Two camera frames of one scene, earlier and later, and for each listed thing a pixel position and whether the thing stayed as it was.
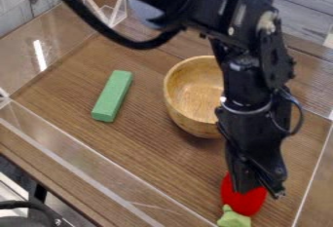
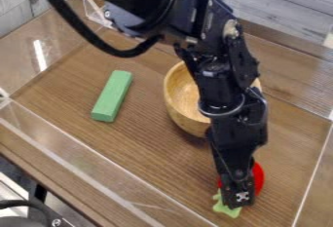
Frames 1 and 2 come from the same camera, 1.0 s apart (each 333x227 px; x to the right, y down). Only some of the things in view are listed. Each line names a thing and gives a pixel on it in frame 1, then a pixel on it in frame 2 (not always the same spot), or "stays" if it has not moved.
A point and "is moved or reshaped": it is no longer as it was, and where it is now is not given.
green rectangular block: x=112 y=97 stays
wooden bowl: x=193 y=92 stays
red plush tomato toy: x=242 y=204 is moved or reshaped
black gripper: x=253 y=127 -> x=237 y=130
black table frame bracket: x=37 y=218 stays
